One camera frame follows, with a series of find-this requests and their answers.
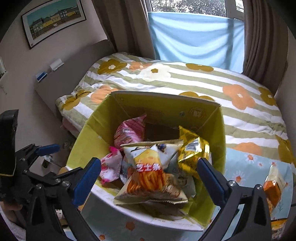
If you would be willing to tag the person's left hand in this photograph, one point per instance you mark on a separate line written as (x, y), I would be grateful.
(10, 207)

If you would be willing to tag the orange cream snack bag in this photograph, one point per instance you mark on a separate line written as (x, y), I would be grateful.
(273, 187)

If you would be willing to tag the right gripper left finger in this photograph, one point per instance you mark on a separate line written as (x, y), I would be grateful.
(66, 192)

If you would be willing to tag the white tissue on headboard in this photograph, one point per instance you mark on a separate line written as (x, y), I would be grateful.
(56, 64)

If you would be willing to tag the brown right curtain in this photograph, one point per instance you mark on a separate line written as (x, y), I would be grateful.
(266, 44)

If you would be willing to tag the brown curtain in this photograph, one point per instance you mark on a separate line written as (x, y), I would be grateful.
(266, 44)
(126, 25)

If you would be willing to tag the small pink candy bag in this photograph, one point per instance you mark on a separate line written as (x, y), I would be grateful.
(111, 166)

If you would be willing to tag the framed landscape picture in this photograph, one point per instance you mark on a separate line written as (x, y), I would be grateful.
(50, 17)

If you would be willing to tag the floral striped quilt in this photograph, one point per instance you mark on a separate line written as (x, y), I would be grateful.
(252, 119)

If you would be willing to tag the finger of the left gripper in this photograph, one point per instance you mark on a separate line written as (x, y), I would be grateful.
(33, 151)

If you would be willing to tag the blue white item on headboard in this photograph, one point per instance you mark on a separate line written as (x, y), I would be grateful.
(40, 76)

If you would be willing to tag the cheese sticks snack bag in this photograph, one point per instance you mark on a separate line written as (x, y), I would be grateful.
(151, 153)

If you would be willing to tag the brown left curtain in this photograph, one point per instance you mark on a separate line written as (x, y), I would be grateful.
(126, 25)

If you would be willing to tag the grey headboard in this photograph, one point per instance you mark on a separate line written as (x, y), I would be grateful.
(63, 80)

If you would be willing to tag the yellow gold snack bag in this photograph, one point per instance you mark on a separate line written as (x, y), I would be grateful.
(194, 147)

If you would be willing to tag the pink snack bag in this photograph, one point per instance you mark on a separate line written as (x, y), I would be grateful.
(130, 131)

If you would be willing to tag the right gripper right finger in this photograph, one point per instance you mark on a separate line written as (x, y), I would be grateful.
(254, 222)

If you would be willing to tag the light blue hanging sheet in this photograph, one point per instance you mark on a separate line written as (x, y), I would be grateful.
(195, 38)

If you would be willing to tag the green cardboard box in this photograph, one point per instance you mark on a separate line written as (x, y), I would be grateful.
(162, 136)

